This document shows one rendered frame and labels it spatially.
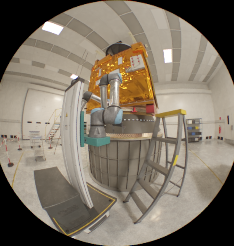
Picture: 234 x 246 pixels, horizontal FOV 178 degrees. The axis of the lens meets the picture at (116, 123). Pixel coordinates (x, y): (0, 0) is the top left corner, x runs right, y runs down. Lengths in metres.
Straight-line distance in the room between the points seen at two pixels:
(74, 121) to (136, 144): 1.03
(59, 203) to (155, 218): 1.27
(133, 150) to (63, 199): 1.18
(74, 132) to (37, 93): 8.49
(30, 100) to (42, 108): 1.66
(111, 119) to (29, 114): 8.29
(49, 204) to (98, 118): 0.77
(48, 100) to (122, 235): 9.21
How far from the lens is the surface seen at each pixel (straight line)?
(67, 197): 0.68
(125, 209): 1.52
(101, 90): 0.80
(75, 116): 0.60
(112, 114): 0.54
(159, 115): 0.99
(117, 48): 3.21
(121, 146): 1.29
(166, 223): 1.53
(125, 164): 1.41
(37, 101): 8.68
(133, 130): 1.33
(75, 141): 0.61
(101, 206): 1.19
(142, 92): 1.41
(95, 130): 0.57
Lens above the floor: 1.35
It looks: 3 degrees up
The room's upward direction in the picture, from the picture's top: straight up
